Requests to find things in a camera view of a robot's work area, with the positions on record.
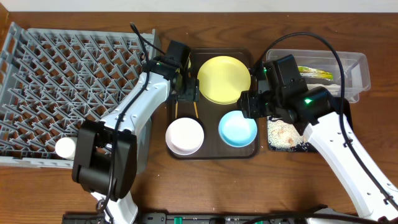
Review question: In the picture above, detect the wooden chopstick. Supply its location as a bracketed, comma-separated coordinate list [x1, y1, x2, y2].
[188, 58, 198, 119]
[175, 101, 178, 119]

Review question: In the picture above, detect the light blue bowl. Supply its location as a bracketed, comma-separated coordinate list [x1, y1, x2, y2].
[218, 111, 257, 147]

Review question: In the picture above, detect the green snack wrapper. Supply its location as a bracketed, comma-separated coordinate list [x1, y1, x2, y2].
[298, 66, 333, 80]

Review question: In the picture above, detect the white paper napkin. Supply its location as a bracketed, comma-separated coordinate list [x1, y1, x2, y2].
[307, 83, 341, 96]

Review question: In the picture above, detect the white cup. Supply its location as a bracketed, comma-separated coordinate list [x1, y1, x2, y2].
[55, 137, 77, 160]

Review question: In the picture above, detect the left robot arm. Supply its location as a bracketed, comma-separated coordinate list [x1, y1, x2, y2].
[63, 40, 199, 223]

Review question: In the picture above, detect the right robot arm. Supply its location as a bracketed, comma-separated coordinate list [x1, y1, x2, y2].
[238, 55, 397, 221]

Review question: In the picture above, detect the spilled rice food waste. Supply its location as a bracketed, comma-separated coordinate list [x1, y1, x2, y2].
[267, 119, 310, 152]

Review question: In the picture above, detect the black rectangular waste tray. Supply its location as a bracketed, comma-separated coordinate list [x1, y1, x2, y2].
[266, 98, 354, 153]

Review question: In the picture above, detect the clear plastic waste bin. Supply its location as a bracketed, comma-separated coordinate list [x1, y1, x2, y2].
[266, 49, 371, 103]

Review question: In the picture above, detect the grey plastic dishwasher rack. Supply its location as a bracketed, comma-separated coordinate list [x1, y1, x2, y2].
[1, 23, 161, 169]

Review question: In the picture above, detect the dark brown serving tray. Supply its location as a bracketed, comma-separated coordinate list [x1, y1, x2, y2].
[168, 48, 260, 160]

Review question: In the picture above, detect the yellow round plate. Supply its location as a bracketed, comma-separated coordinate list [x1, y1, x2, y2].
[197, 56, 251, 105]

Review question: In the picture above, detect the white pink round bowl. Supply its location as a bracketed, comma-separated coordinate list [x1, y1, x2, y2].
[165, 118, 205, 156]

